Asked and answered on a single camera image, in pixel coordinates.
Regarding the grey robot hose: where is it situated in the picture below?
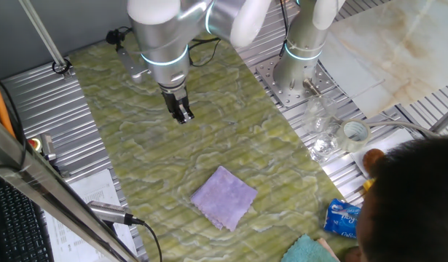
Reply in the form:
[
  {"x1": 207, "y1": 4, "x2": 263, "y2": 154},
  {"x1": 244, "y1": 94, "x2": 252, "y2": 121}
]
[{"x1": 302, "y1": 78, "x2": 441, "y2": 138}]

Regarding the teal microfibre cloth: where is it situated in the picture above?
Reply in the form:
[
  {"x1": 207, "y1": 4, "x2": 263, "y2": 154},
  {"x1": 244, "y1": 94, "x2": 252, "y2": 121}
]
[{"x1": 280, "y1": 234, "x2": 340, "y2": 262}]

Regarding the silver camera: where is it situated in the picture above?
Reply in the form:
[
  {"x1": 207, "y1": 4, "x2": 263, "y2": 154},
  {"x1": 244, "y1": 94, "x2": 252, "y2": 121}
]
[{"x1": 87, "y1": 200, "x2": 144, "y2": 226}]

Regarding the aluminium robot mounting plate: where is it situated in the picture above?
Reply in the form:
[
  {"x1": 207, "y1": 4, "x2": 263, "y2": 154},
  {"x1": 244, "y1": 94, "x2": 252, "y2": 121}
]
[{"x1": 255, "y1": 55, "x2": 341, "y2": 108}]

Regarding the black keyboard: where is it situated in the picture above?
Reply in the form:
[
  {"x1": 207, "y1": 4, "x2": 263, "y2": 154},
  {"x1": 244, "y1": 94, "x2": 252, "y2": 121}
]
[{"x1": 0, "y1": 174, "x2": 55, "y2": 262}]

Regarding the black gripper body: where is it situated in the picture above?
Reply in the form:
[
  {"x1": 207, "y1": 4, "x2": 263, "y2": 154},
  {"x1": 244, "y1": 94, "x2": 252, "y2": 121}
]
[{"x1": 160, "y1": 88, "x2": 192, "y2": 114}]

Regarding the brown scrub pad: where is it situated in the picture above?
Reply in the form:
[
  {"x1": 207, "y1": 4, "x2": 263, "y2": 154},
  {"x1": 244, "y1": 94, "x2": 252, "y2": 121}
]
[{"x1": 362, "y1": 148, "x2": 386, "y2": 176}]

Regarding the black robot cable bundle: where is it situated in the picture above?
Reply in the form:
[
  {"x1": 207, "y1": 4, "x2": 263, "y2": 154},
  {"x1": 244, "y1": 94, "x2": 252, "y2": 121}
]
[{"x1": 279, "y1": 0, "x2": 291, "y2": 58}]

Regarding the beige marble pattern sheet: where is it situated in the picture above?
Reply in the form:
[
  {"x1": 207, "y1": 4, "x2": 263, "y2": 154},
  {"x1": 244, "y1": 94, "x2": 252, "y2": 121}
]
[{"x1": 318, "y1": 0, "x2": 448, "y2": 119}]

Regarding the printed paper sheet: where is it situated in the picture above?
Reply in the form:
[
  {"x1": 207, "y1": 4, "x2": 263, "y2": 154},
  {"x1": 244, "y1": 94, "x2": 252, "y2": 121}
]
[{"x1": 43, "y1": 168, "x2": 138, "y2": 262}]

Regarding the purple microfibre cloth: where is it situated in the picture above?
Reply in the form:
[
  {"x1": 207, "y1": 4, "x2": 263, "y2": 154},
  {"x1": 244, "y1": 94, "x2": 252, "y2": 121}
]
[{"x1": 189, "y1": 165, "x2": 259, "y2": 232}]

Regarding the beige flat board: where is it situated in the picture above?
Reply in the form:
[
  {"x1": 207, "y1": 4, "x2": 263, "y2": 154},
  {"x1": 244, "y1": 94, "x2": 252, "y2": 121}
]
[{"x1": 316, "y1": 238, "x2": 341, "y2": 262}]

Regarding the thin metal pole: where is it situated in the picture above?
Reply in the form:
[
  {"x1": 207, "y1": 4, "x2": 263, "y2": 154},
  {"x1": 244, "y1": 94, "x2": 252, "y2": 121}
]
[{"x1": 17, "y1": 0, "x2": 74, "y2": 79}]

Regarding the person hand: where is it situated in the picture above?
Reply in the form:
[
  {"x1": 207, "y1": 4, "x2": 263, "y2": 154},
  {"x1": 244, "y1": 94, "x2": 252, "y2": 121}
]
[{"x1": 342, "y1": 245, "x2": 361, "y2": 262}]

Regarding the clear packing tape roll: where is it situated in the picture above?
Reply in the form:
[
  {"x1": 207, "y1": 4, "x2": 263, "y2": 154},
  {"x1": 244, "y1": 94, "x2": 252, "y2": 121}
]
[{"x1": 335, "y1": 118, "x2": 372, "y2": 154}]

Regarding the small clear glass cup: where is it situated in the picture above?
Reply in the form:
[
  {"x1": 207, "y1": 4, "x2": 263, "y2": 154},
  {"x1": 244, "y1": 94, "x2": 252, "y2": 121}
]
[{"x1": 310, "y1": 123, "x2": 342, "y2": 164}]

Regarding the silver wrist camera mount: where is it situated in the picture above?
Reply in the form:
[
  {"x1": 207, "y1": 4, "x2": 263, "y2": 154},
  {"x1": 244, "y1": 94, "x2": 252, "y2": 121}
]
[{"x1": 106, "y1": 27, "x2": 152, "y2": 84}]

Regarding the black camera cable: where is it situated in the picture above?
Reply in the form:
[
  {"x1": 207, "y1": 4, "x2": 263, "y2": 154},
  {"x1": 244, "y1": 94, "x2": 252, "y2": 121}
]
[{"x1": 141, "y1": 219, "x2": 163, "y2": 262}]

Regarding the blue tissue pack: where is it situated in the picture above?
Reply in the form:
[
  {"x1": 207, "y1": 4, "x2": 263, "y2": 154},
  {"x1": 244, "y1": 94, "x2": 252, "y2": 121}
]
[{"x1": 323, "y1": 198, "x2": 362, "y2": 239}]

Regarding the large clear glass beaker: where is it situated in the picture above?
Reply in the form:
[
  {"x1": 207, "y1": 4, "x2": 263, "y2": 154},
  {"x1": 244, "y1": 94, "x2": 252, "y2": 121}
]
[{"x1": 302, "y1": 95, "x2": 339, "y2": 135}]

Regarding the white paper sheet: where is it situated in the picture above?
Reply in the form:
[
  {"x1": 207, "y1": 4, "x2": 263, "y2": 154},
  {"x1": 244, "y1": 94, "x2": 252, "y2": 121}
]
[{"x1": 350, "y1": 127, "x2": 417, "y2": 179}]

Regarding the red emergency stop button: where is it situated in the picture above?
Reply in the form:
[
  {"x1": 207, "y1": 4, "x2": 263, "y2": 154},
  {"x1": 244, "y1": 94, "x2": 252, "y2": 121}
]
[{"x1": 28, "y1": 133, "x2": 57, "y2": 161}]

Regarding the person head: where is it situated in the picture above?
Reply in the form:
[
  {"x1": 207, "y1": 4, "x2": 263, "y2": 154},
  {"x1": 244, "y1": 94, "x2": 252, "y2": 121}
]
[{"x1": 355, "y1": 134, "x2": 448, "y2": 262}]

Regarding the green marble pattern sheet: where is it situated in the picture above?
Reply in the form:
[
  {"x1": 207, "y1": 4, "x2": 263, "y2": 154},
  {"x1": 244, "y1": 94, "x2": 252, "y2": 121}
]
[{"x1": 68, "y1": 34, "x2": 358, "y2": 262}]

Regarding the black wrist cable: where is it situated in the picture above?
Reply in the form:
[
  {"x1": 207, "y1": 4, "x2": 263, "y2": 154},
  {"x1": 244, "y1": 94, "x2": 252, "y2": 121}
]
[{"x1": 189, "y1": 36, "x2": 221, "y2": 68}]

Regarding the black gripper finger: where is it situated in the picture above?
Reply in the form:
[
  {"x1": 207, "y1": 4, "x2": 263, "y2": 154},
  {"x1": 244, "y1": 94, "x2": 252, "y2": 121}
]
[
  {"x1": 178, "y1": 97, "x2": 195, "y2": 122},
  {"x1": 170, "y1": 107, "x2": 187, "y2": 125}
]

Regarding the aluminium frame bar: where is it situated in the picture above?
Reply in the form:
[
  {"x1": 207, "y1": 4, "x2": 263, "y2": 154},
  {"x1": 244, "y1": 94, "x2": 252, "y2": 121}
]
[
  {"x1": 429, "y1": 105, "x2": 448, "y2": 135},
  {"x1": 0, "y1": 112, "x2": 139, "y2": 262}
]

